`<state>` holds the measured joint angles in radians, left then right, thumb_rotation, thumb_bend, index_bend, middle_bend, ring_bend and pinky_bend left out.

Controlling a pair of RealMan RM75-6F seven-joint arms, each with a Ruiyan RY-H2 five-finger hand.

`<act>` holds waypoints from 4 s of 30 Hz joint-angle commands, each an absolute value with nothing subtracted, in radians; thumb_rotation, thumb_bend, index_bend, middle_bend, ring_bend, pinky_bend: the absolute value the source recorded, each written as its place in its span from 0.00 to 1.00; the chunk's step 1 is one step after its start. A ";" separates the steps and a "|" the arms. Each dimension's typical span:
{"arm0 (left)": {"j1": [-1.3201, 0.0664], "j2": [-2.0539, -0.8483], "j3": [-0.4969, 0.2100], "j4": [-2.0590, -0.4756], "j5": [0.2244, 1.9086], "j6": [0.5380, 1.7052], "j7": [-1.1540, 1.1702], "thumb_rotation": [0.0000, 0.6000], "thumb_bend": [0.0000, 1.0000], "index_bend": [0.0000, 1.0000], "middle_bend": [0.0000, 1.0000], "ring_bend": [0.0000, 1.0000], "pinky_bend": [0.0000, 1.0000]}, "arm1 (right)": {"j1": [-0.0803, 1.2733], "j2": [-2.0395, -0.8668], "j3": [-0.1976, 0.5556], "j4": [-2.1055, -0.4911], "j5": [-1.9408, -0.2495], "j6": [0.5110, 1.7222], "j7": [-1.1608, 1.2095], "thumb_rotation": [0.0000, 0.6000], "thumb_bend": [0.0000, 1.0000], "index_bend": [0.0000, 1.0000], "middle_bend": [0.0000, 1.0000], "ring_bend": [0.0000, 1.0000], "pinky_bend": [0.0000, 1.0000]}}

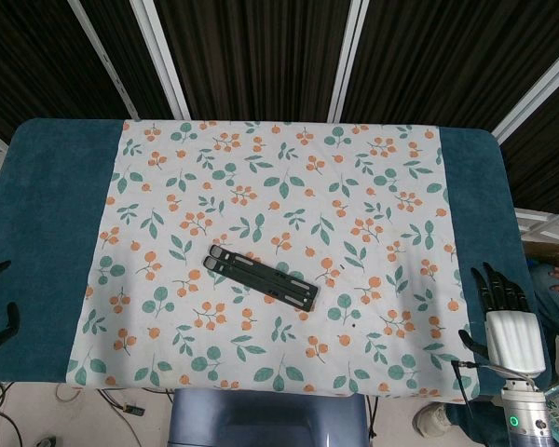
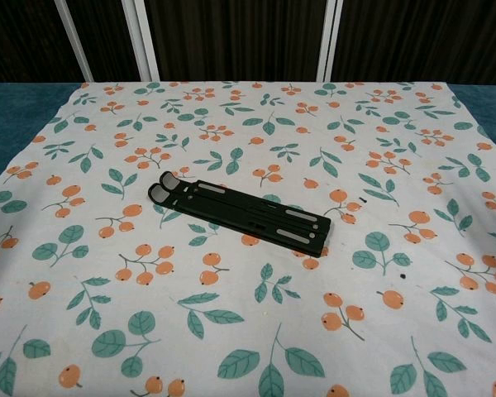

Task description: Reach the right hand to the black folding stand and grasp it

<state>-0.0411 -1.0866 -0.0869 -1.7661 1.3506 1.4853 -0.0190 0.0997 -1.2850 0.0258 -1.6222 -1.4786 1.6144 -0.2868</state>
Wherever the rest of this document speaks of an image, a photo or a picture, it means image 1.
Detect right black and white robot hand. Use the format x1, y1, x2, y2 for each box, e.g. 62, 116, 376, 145
457, 262, 544, 378

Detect brown cardboard box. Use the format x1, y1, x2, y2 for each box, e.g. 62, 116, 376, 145
523, 240, 559, 270

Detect white floral print cloth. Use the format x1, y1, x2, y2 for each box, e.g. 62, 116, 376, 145
66, 119, 478, 404

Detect white sneaker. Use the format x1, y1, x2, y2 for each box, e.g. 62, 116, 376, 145
411, 401, 449, 438

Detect white metal rack frame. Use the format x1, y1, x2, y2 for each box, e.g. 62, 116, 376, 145
513, 206, 559, 244

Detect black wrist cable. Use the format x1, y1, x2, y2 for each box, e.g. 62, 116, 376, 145
449, 359, 505, 418

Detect teal table cover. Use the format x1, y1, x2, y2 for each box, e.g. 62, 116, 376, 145
0, 116, 553, 407

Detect thin white frame beam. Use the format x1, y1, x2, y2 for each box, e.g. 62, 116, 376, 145
67, 0, 141, 121

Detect wide white frame beam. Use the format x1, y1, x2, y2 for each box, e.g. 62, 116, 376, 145
327, 0, 370, 124
130, 0, 191, 121
490, 47, 559, 143

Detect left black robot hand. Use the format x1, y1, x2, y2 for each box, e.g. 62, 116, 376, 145
0, 252, 20, 365

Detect person's blue jeans leg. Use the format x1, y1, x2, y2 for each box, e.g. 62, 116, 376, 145
446, 260, 559, 447

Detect black floor cable bundle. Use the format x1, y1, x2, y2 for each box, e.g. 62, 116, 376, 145
0, 380, 27, 447

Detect dark grey folding laptop stand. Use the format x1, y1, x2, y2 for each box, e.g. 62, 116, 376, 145
200, 243, 320, 314

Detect blue robot torso base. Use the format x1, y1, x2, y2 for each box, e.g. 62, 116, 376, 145
166, 387, 370, 447

